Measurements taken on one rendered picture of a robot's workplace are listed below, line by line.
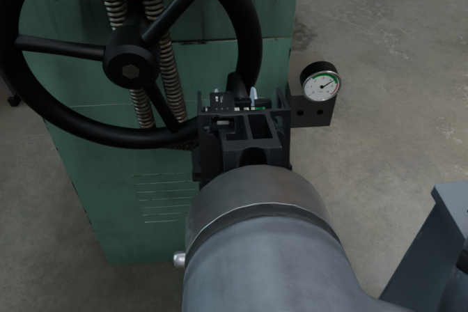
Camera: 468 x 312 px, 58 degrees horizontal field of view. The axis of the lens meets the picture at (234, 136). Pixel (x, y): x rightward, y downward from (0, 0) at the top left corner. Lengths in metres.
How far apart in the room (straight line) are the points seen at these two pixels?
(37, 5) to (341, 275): 0.58
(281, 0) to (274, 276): 0.52
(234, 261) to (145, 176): 0.73
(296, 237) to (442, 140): 1.48
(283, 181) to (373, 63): 1.70
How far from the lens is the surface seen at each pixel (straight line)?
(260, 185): 0.23
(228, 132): 0.32
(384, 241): 1.33
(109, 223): 1.07
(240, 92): 0.45
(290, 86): 0.74
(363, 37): 2.07
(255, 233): 0.20
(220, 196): 0.24
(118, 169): 0.90
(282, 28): 0.68
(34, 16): 0.70
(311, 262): 0.19
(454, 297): 0.25
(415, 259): 0.88
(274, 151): 0.26
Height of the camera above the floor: 1.09
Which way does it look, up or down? 46 degrees down
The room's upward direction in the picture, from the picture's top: straight up
